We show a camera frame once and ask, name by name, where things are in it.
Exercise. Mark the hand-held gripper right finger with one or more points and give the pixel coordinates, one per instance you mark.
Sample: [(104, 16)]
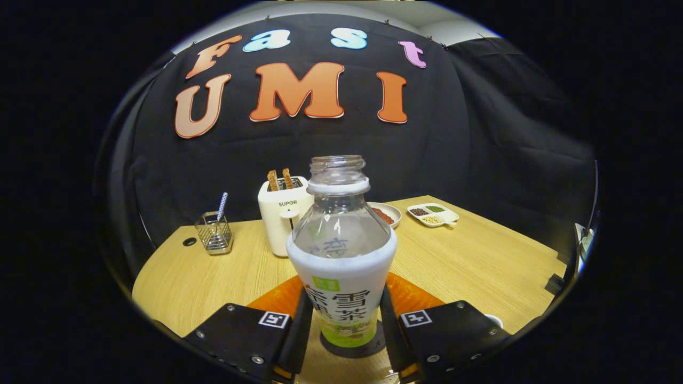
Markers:
[(392, 341)]

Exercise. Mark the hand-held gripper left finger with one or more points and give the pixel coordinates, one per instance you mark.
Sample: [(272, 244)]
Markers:
[(299, 341)]

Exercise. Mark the dark brown round coaster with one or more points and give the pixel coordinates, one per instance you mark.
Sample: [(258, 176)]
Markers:
[(349, 352)]

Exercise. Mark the clear juice bottle white label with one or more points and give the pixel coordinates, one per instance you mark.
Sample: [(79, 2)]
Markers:
[(341, 266)]

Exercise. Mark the wooden table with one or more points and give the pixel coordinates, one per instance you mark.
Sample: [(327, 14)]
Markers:
[(469, 266)]

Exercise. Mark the cream white toaster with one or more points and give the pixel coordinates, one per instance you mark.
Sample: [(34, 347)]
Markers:
[(277, 218)]

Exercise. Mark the red brown food pieces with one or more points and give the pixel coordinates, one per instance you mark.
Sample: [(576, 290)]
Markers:
[(384, 216)]

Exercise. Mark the round cream plate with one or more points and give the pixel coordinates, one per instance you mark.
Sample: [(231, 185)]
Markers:
[(396, 213)]

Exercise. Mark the white divided dish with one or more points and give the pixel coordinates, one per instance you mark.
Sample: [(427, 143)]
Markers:
[(433, 215)]

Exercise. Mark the black table grommet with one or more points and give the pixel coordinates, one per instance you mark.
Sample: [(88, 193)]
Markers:
[(189, 241)]

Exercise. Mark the brown toast slice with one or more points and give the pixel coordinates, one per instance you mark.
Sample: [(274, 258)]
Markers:
[(272, 180), (287, 178)]

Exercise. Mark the small dark block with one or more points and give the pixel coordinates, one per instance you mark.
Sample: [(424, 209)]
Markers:
[(555, 284)]

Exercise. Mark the black backdrop cloth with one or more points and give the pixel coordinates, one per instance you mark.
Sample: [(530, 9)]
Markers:
[(480, 133)]

